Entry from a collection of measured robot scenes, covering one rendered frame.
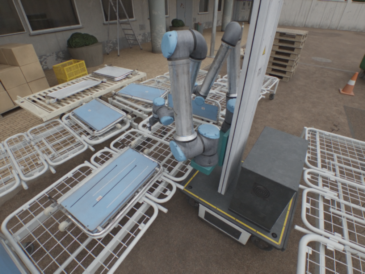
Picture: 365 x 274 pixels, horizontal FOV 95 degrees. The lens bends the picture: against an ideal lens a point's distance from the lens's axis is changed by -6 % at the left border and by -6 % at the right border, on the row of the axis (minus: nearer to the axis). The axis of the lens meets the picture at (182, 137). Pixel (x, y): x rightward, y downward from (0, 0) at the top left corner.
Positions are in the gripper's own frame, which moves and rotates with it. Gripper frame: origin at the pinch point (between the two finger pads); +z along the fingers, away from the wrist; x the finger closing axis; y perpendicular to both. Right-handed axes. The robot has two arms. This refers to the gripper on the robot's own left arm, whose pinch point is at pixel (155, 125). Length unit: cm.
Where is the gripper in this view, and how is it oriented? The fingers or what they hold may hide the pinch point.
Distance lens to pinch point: 165.0
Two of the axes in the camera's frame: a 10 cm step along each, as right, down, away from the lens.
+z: -2.1, 5.0, 8.4
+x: -7.0, 5.2, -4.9
